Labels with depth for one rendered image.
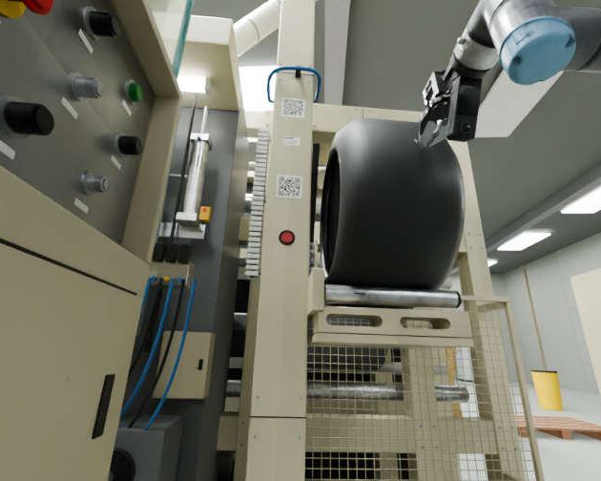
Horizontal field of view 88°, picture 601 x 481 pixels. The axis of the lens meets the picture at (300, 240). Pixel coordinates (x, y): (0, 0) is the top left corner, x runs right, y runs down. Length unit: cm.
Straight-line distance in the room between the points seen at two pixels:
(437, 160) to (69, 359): 77
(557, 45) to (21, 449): 72
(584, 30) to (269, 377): 82
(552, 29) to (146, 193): 64
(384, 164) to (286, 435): 66
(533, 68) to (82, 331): 65
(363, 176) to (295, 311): 38
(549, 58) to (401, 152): 35
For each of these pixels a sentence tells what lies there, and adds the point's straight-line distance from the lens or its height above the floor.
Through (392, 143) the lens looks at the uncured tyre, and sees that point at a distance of 82.
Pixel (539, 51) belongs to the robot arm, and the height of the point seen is 113.
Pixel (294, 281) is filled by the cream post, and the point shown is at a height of 94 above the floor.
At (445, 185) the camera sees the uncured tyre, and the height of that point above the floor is 114.
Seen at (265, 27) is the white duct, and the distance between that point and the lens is 189.
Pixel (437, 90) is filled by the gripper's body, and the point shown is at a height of 126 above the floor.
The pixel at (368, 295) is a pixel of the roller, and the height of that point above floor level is 90.
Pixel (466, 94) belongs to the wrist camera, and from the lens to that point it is 70.
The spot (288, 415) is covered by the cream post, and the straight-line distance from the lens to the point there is 83.
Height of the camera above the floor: 77
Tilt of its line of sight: 19 degrees up
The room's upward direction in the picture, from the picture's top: 2 degrees clockwise
